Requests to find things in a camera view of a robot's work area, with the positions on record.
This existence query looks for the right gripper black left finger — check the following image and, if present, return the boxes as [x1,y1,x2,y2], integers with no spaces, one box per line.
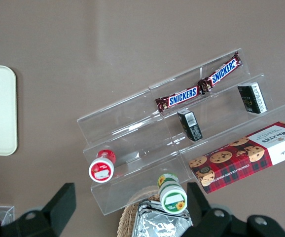
[14,183,77,237]

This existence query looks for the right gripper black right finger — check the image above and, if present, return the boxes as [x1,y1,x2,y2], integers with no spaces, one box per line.
[181,182,234,237]

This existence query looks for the wicker basket with foil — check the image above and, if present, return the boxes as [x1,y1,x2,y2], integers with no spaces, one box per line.
[117,186,193,237]

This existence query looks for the green lid small jar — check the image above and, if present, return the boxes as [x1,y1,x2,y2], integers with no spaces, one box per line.
[157,173,188,214]

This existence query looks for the stacked aluminium foil containers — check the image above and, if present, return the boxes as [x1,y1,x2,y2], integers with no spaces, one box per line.
[132,199,193,237]

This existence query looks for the red lid small jar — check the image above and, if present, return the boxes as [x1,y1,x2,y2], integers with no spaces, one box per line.
[88,149,117,183]

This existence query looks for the Walkers shortbread cookie box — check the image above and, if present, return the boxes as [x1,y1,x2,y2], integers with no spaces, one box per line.
[188,120,285,195]

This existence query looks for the small black carton box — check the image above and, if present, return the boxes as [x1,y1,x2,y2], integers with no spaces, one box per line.
[237,81,269,115]
[177,109,204,142]

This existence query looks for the clear acrylic stepped riser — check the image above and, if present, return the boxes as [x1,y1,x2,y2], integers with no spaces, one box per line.
[76,47,285,218]

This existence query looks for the Snickers chocolate bar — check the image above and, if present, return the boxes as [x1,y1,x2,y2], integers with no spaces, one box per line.
[197,51,243,96]
[155,85,200,113]

